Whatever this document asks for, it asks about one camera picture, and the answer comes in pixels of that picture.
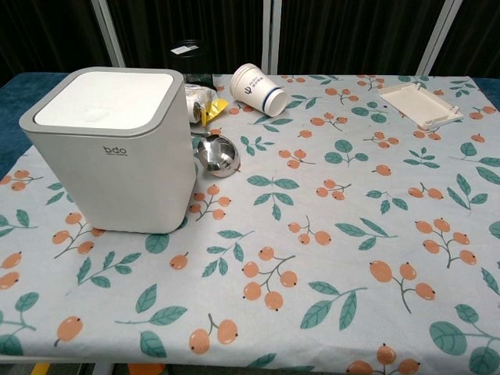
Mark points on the yellow snack wrapper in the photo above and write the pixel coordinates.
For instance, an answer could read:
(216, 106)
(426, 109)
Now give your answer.
(214, 110)

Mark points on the white plastic tray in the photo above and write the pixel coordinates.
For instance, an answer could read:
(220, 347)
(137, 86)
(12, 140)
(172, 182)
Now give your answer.
(420, 103)

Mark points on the white crumpled plastic packet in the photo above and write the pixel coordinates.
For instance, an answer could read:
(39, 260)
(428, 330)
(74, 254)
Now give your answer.
(195, 101)

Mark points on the grey desktop trash bin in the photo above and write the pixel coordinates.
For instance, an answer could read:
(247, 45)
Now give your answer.
(117, 172)

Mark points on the dark blue fabric cover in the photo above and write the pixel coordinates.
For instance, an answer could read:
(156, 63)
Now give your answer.
(19, 101)

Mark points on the white trash bin lid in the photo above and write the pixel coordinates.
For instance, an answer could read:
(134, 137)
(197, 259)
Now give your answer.
(105, 99)

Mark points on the floral fruit print tablecloth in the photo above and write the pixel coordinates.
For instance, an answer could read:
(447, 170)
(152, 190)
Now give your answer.
(312, 234)

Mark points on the white paper cup blue print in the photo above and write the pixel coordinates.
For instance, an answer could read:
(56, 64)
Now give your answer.
(256, 93)

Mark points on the grey metal frame post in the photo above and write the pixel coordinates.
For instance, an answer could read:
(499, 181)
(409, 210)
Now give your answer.
(272, 37)
(110, 33)
(437, 37)

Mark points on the black mesh container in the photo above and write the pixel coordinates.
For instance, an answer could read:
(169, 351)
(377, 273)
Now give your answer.
(190, 52)

